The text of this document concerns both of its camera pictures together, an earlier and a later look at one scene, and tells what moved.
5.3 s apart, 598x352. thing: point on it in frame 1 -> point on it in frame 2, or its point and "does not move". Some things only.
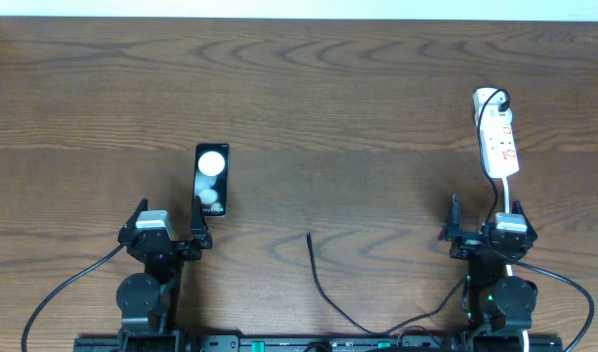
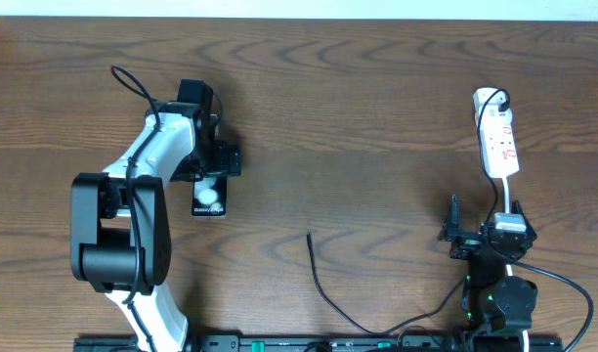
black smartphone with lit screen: [211, 178] does not move
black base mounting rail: [319, 343] does not move
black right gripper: [467, 242] does not move
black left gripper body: [185, 253] -> [213, 158]
